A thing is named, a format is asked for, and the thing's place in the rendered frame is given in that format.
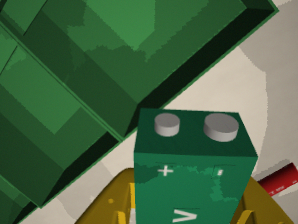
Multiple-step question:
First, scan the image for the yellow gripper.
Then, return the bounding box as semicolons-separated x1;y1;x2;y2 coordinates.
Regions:
74;168;294;224

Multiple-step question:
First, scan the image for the green 9v battery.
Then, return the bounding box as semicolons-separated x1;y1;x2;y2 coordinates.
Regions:
133;108;258;224

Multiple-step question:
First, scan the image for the red aa battery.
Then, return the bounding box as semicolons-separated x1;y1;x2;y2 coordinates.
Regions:
257;162;298;196

